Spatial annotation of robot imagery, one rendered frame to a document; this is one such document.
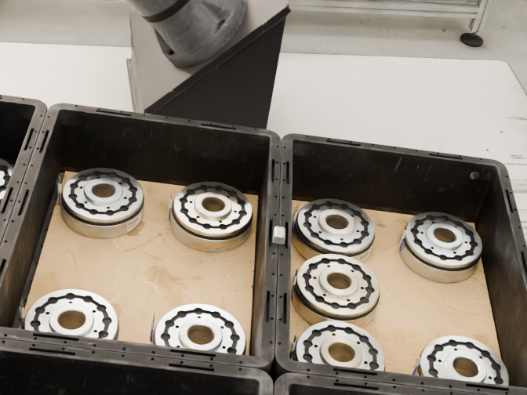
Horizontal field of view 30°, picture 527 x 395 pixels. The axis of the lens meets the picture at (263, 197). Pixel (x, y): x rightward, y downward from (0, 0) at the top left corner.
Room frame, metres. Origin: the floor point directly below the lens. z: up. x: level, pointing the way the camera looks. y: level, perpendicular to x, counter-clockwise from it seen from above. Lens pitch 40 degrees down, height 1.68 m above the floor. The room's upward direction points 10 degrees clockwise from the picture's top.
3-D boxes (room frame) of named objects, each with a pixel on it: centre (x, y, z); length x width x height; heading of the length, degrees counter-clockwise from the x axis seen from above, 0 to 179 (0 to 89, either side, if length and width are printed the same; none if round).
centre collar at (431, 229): (0.97, -0.24, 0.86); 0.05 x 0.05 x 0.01
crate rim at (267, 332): (0.83, 0.12, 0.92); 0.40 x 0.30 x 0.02; 5
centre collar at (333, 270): (0.85, -0.11, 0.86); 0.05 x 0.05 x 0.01
